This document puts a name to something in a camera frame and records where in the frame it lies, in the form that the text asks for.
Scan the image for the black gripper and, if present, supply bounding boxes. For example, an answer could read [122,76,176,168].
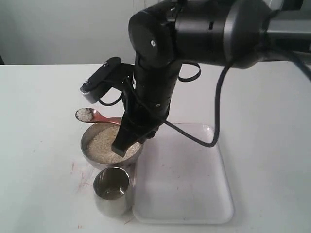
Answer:
[112,56,182,156]

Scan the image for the brown wooden spoon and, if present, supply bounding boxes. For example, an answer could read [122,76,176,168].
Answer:
[75,108,122,125]

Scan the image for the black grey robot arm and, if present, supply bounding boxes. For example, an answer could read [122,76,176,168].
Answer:
[112,0,311,156]

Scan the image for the white rice grains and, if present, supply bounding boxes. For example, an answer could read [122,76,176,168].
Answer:
[75,108,143,165]

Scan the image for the steel bowl of rice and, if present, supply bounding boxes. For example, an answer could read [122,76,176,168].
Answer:
[80,123,143,170]

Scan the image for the small steel cup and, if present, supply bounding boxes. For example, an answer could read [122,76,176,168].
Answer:
[93,167,133,218]

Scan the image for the white plastic tray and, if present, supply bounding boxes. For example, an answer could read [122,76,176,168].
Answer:
[132,125,234,224]

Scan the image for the white cabinet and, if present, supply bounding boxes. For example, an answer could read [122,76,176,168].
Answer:
[0,0,155,65]

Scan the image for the black cable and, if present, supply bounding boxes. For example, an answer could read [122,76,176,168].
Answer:
[99,7,311,148]

